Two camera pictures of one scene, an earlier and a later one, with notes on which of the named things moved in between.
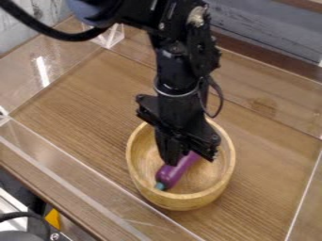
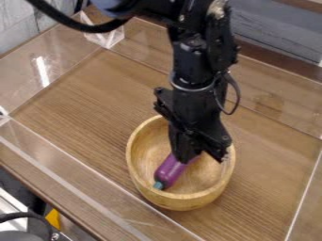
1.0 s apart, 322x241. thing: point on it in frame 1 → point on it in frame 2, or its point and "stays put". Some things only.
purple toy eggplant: x=170 y=173 stays put
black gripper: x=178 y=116 → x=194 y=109
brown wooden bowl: x=203 y=184 stays put
